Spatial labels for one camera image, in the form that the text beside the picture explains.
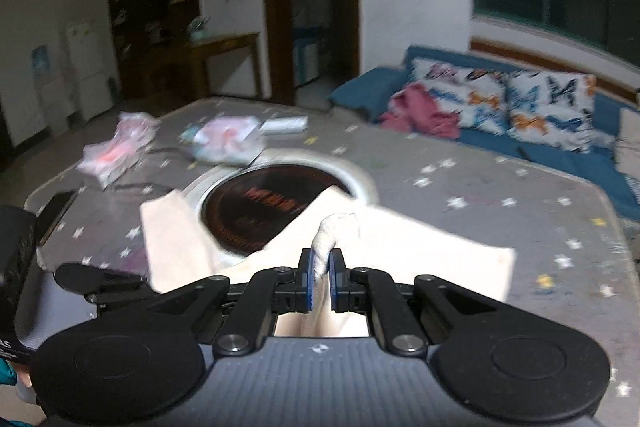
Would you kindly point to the plastic-wrapped pink packet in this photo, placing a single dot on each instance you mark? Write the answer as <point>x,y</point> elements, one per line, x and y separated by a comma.
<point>227,137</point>

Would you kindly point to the blue sofa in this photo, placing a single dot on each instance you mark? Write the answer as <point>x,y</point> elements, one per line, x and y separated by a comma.
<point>602,117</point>

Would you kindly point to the person's left forearm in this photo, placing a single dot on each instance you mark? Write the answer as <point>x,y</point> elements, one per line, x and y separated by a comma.
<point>12,369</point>

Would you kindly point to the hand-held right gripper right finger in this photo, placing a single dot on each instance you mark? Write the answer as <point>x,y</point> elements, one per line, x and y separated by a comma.
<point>332,282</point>

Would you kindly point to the pink cloth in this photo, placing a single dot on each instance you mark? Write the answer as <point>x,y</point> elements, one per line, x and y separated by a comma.
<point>422,109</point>

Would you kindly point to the round built-in induction hob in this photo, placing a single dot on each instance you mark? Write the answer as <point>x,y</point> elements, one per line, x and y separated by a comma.
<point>270,202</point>

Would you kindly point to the clear plastic bag pink contents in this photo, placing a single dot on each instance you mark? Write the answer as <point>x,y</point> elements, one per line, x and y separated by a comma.
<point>117,147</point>

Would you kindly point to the flat white box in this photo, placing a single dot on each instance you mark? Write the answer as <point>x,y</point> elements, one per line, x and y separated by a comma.
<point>284,125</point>

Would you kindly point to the black phone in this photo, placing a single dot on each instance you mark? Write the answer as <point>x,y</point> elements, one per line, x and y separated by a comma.
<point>56,214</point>

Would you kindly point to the white refrigerator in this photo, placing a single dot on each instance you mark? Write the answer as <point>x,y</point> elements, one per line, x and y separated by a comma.
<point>92,67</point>

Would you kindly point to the water dispenser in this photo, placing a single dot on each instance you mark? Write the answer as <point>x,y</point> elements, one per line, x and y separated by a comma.
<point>50,87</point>

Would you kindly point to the butterfly-print pillow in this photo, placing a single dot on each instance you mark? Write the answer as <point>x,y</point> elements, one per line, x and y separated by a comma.
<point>460,94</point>
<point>550,112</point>

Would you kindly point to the teal object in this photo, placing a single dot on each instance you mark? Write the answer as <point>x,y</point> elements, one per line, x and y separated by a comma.
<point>199,31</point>

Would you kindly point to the wooden desk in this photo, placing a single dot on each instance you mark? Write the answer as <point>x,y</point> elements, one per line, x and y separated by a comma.
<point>225,44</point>

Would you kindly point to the white cushion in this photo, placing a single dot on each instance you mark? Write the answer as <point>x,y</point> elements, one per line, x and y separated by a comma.
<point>629,142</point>

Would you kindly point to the grey star-print tablecloth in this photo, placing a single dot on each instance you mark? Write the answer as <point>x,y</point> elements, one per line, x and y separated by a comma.
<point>450,187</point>

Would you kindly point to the black remote control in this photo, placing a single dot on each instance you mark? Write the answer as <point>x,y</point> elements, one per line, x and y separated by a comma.
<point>523,153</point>

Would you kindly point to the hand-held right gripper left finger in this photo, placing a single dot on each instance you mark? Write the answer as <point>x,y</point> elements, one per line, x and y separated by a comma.
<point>309,279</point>

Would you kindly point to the cream cloth garment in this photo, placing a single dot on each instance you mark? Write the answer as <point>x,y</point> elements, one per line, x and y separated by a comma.
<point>380,237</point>

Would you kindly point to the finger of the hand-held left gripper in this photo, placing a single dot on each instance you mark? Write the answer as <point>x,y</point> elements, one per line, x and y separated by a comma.
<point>100,277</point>

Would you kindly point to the dark wooden bookshelf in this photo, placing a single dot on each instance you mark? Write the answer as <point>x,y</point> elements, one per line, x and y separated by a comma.
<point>150,7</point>

